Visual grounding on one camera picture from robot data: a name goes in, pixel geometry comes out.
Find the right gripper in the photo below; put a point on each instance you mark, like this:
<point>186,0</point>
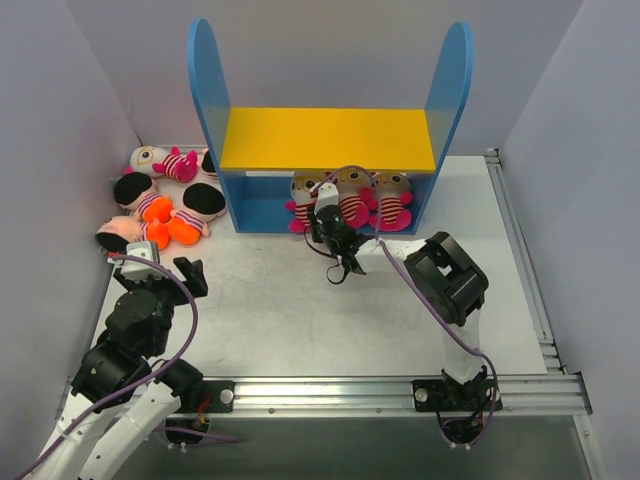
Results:
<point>320,232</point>

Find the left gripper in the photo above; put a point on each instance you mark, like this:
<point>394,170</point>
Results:
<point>167,282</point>

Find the pink plush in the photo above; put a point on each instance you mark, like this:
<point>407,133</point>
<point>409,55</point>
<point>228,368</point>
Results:
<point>355,192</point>

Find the white plush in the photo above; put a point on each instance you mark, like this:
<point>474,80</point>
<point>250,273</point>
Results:
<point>158,162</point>
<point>389,211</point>
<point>300,190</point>

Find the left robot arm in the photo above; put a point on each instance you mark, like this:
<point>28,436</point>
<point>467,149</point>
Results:
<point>116,398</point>

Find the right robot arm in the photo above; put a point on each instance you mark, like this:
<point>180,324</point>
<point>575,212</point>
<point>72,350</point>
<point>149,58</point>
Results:
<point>437,269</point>

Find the blue and yellow toy shelf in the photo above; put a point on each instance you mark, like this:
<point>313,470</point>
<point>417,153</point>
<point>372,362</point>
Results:
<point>254,149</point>

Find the black-haired doll, centre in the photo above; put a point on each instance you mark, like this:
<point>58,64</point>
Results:
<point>201,204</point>

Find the black-haired doll, lower left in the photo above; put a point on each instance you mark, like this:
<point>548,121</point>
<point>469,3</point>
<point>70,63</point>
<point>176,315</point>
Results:
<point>116,234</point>

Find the black-haired doll, upper left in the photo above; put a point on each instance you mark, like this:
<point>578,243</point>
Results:
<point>137,192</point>

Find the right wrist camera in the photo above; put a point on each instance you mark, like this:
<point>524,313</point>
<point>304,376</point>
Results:
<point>325,195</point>

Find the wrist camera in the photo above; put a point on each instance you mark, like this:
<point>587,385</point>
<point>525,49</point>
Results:
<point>140,257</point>
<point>325,195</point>

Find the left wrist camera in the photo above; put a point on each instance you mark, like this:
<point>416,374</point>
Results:
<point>140,257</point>

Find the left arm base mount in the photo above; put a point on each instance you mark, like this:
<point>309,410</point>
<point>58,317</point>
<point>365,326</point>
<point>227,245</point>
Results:
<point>208,396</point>

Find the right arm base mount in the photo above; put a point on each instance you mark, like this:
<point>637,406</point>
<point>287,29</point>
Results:
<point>447,396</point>

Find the aluminium front rail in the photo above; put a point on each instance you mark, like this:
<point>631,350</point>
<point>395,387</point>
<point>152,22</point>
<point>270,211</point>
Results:
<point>353,397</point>

